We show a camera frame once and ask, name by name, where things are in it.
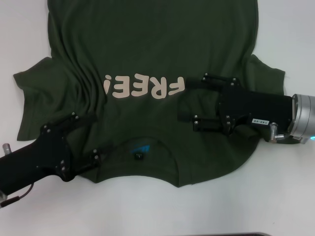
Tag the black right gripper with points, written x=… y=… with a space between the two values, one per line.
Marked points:
x=258 y=108

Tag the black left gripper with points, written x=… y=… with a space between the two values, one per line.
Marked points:
x=37 y=155

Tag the dark green FREE T-shirt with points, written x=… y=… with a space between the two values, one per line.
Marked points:
x=147 y=49

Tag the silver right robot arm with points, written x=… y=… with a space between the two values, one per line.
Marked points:
x=305 y=110

